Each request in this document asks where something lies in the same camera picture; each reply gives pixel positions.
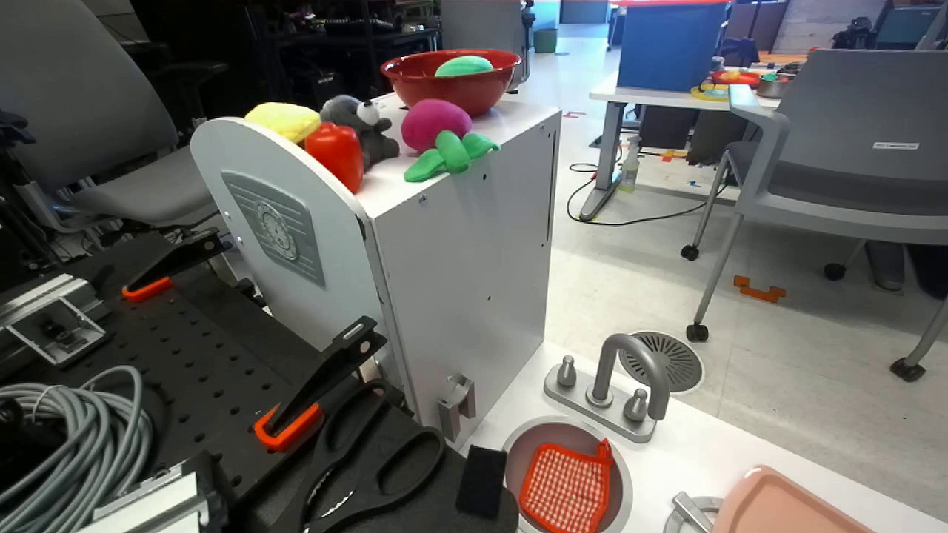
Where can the purple plush beet green leaves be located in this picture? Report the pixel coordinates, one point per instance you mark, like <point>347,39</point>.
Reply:
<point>433,123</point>

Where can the red plastic bowl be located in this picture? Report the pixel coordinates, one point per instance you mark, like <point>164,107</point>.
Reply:
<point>464,92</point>

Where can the white toy kitchen cabinet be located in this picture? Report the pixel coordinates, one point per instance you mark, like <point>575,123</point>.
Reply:
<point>464,256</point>

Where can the grey plush mouse toy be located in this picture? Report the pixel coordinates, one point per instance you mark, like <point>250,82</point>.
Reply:
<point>371,135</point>

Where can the red round plastic toy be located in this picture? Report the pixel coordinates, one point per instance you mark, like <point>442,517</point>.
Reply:
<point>340,151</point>

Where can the grey toy faucet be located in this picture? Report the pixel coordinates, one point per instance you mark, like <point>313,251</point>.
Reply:
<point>618,381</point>

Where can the green plush ball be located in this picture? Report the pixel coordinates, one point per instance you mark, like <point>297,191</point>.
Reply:
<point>464,65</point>

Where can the small black block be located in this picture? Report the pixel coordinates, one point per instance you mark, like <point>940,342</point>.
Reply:
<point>481,480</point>

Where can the black scissors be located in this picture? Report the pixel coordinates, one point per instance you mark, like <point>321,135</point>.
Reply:
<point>396,476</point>

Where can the round grey floor drain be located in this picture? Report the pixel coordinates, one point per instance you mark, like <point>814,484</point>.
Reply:
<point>682,357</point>

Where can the orange perforated strainer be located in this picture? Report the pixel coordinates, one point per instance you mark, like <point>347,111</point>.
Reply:
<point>565,490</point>

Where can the yellow striped plush sponge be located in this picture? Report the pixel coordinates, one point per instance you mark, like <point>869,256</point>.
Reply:
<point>284,120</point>

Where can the white desk grey legs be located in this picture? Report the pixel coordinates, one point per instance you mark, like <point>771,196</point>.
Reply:
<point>670,103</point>

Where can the white toy sink counter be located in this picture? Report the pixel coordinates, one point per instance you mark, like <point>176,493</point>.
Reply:
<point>693,445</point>

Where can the small orange floor tape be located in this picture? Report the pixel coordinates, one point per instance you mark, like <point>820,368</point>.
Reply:
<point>759,291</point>

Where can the blue bin orange lid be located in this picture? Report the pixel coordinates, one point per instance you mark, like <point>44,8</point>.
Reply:
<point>670,48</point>

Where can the small orange toy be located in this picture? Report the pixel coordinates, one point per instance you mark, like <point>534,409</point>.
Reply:
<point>737,77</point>

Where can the pink plastic tray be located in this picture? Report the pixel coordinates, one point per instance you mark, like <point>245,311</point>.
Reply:
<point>781,507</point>

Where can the grey four-legged caster chair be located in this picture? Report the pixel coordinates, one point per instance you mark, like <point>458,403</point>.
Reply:
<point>860,168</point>

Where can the grey padded office chair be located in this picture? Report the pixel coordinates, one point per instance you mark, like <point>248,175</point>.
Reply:
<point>90,107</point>

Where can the silver aluminium extrusion block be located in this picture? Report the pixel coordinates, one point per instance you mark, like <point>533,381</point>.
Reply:
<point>50,320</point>

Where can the silver metal bracket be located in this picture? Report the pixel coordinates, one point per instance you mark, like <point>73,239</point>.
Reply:
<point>150,504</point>

